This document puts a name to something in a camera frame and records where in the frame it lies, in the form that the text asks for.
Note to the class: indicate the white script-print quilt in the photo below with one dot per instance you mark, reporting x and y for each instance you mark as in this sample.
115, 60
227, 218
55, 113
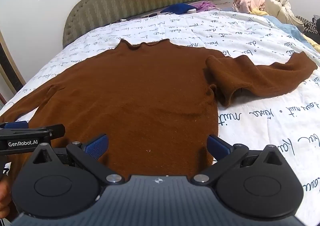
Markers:
289, 121

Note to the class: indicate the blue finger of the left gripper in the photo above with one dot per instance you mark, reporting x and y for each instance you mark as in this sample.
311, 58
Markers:
14, 125

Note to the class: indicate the cream white jacket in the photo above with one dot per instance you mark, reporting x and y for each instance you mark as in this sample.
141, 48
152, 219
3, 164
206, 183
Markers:
281, 9

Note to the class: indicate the person's left hand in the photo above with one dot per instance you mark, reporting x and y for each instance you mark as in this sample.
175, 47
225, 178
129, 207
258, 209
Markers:
5, 197

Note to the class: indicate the yellow garment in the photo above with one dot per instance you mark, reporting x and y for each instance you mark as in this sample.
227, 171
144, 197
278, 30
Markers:
258, 12

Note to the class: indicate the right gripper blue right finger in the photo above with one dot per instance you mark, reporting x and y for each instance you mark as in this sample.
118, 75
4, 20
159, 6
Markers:
227, 157

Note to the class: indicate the brown knit sweater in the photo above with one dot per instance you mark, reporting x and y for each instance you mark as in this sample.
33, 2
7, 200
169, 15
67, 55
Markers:
156, 102

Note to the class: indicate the black patterned garment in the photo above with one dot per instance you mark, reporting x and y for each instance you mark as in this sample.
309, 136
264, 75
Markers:
310, 29

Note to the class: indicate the dark blue cloth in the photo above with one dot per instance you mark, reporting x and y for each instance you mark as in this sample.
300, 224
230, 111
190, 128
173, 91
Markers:
178, 9

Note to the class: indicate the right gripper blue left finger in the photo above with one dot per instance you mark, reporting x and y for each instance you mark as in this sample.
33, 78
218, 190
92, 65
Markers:
86, 155

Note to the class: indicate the light blue garment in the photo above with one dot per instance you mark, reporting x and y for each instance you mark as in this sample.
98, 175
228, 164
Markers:
290, 30

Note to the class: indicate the purple garment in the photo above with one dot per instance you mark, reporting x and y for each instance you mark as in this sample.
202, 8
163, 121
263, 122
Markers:
205, 6

